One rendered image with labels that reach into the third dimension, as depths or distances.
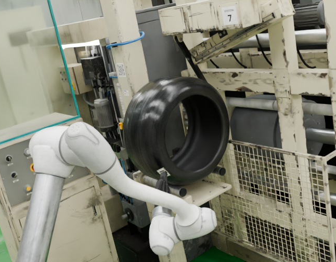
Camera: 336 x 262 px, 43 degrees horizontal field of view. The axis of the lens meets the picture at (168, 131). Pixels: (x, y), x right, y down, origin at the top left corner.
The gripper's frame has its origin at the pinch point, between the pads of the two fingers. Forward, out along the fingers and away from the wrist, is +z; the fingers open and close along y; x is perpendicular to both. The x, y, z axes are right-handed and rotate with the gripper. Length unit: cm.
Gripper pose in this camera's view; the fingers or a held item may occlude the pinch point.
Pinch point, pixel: (163, 178)
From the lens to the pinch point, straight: 205.5
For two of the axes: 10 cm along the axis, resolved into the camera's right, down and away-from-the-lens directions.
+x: 8.3, -4.2, -3.6
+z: 0.2, -6.3, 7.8
